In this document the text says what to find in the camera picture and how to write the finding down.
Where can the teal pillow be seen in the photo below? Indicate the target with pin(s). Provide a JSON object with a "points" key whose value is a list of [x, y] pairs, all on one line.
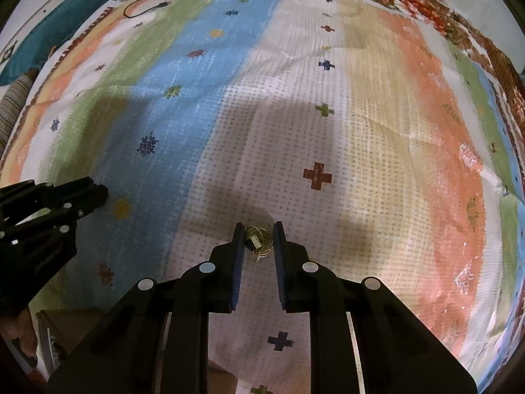
{"points": [[54, 30]]}

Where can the silver metal tin box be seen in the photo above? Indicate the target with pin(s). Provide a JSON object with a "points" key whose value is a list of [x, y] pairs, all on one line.
{"points": [[60, 331]]}

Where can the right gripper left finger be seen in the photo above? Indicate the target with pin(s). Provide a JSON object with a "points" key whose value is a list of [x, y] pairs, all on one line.
{"points": [[155, 339]]}

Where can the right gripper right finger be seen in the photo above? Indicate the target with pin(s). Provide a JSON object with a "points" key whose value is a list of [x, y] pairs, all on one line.
{"points": [[362, 337]]}

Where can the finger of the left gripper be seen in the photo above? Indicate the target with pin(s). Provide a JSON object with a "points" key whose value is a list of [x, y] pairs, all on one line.
{"points": [[77, 198], [22, 197]]}

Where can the person's left hand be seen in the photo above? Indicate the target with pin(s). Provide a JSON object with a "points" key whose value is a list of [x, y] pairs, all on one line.
{"points": [[21, 328]]}

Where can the striped colourful mat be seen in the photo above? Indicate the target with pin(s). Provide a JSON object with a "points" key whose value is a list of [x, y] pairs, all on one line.
{"points": [[439, 219]]}

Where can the floral brown blanket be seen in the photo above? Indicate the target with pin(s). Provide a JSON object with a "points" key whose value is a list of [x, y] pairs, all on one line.
{"points": [[397, 64]]}

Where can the grey striped bolster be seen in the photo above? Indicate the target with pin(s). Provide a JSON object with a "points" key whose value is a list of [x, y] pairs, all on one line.
{"points": [[12, 103]]}

